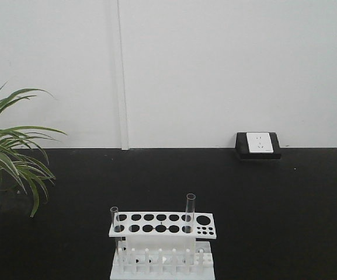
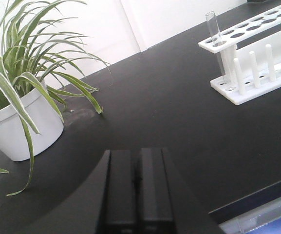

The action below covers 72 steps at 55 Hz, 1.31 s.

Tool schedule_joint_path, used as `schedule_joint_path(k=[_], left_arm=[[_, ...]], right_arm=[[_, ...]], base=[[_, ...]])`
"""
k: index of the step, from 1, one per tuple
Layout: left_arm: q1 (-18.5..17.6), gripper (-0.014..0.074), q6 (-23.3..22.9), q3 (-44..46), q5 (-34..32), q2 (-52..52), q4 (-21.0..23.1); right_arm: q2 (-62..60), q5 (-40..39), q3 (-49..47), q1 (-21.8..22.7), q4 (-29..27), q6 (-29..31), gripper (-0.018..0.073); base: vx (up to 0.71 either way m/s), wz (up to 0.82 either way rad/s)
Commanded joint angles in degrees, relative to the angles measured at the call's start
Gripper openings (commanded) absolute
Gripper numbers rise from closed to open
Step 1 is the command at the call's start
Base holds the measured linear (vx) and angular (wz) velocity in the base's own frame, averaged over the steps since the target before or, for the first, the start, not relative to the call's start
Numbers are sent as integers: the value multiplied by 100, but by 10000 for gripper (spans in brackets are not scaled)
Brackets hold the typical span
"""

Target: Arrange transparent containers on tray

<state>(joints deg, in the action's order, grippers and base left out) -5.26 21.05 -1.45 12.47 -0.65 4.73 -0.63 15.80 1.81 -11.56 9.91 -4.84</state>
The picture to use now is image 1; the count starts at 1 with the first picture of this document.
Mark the white wall socket plate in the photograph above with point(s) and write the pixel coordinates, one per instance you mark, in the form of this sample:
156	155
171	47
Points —
259	142

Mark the black socket base box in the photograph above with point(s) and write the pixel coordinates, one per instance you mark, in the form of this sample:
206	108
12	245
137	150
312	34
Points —
242	150

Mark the white wall conduit strip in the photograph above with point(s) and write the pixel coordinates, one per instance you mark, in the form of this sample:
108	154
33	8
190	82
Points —
122	94

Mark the short clear test tube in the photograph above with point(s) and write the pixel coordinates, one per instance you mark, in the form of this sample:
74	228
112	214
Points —
114	212

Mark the white test tube rack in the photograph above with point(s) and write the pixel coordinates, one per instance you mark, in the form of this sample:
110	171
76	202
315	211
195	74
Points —
155	246

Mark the tall clear test tube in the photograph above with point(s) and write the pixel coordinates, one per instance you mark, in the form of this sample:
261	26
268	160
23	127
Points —
190	210

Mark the green spider plant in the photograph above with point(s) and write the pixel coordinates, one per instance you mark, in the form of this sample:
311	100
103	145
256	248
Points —
21	156

